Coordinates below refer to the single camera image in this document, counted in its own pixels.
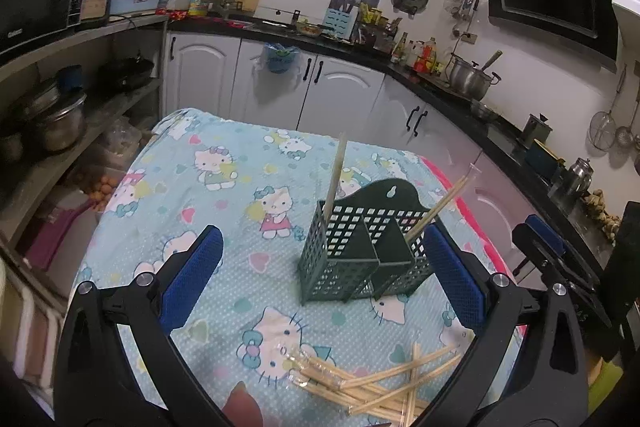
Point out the light blue knife block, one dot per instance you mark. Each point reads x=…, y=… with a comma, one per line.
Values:
x=339, y=24

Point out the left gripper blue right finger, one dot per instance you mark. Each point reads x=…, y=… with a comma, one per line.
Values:
x=526, y=364

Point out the hello kitty tablecloth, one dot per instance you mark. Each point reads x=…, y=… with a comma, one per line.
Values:
x=260, y=186

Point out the green plastic utensil basket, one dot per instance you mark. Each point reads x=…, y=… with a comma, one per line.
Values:
x=360, y=250

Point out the steel stock pot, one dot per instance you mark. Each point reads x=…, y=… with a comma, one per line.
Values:
x=470, y=79

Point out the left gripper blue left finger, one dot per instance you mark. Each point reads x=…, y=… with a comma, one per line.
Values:
x=94, y=384

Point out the metal storage shelf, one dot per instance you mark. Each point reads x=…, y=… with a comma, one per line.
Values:
x=57, y=99

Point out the blue hanging basket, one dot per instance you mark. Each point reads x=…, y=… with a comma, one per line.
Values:
x=278, y=58

